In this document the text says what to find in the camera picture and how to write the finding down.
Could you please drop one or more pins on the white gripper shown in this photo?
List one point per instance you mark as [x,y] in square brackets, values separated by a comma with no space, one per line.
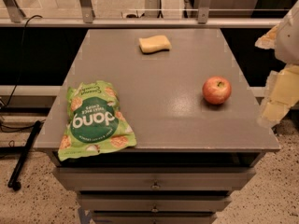
[288,41]

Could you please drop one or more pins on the red apple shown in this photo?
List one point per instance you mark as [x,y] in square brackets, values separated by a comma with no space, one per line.
[217,90]

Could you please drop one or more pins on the grey drawer cabinet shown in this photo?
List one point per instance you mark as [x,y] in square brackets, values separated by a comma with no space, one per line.
[161,97]

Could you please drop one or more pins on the yellow sponge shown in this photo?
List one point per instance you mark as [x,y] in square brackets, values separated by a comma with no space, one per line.
[154,43]

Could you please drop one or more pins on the middle grey drawer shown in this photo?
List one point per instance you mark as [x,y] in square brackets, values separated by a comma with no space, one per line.
[153,202]

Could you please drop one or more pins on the grey drawer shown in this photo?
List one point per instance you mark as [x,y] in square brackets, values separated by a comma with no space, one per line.
[217,179]
[153,202]
[149,218]

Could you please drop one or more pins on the green rice chips bag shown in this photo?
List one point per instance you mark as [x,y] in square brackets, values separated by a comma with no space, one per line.
[96,125]

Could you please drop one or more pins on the top grey drawer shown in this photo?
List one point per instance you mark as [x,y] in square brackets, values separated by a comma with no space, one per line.
[217,179]

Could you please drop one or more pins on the bottom grey drawer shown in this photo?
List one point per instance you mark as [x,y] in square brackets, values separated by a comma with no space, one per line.
[149,218]

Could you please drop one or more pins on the grey metal railing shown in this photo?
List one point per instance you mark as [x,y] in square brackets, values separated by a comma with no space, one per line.
[135,13]

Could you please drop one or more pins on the black rod on floor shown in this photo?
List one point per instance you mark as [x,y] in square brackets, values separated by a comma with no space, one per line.
[13,182]

